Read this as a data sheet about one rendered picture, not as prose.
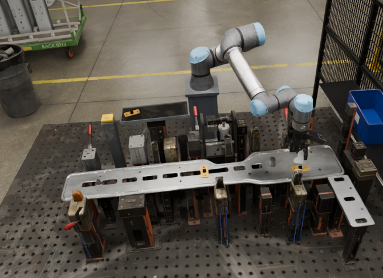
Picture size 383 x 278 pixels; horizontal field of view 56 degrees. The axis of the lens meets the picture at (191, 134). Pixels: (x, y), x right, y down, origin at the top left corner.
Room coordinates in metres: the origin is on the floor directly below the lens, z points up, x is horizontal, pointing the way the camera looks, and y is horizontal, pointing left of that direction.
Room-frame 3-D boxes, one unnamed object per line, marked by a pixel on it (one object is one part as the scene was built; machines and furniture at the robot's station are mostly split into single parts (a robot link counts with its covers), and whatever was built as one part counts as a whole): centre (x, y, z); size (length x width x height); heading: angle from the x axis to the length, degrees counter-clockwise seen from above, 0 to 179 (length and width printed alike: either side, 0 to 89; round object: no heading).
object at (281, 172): (1.29, -0.02, 1.00); 1.38 x 0.22 x 0.02; 90
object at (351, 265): (0.92, -0.66, 0.84); 0.11 x 0.06 x 0.29; 0
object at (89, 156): (1.46, 0.55, 0.88); 0.11 x 0.10 x 0.36; 0
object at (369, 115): (1.48, -0.94, 1.10); 0.30 x 0.17 x 0.13; 175
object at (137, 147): (1.46, 0.28, 0.90); 0.13 x 0.10 x 0.41; 0
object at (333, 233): (1.10, -0.66, 0.84); 0.11 x 0.06 x 0.29; 0
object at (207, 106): (1.96, -0.10, 0.90); 0.21 x 0.21 x 0.40; 86
